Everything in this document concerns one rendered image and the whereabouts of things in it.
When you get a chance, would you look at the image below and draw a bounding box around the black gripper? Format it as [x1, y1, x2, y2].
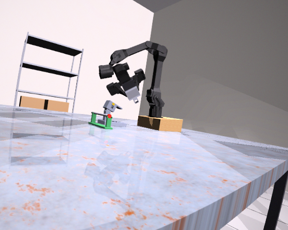
[106, 68, 146, 97]

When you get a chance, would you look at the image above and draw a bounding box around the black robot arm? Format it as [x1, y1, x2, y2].
[99, 41, 168, 118]

